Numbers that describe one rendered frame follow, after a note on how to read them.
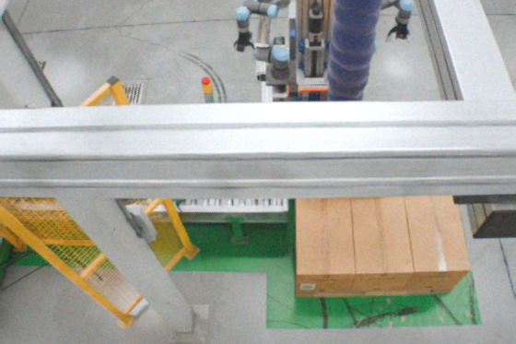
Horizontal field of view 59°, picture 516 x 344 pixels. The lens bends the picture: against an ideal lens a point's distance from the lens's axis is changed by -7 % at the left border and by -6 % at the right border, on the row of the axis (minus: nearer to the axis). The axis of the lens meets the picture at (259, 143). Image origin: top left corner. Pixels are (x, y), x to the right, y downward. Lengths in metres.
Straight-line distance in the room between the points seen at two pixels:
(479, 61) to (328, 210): 2.67
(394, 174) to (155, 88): 4.50
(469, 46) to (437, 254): 2.65
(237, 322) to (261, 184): 3.20
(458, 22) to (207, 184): 0.61
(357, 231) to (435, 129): 2.87
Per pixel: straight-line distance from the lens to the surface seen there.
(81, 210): 1.89
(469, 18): 1.04
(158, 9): 5.95
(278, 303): 3.82
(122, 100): 2.35
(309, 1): 3.32
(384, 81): 4.99
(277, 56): 3.38
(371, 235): 3.47
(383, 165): 0.62
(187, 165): 0.61
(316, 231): 3.44
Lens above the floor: 3.69
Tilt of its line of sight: 56 degrees down
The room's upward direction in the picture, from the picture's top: 5 degrees counter-clockwise
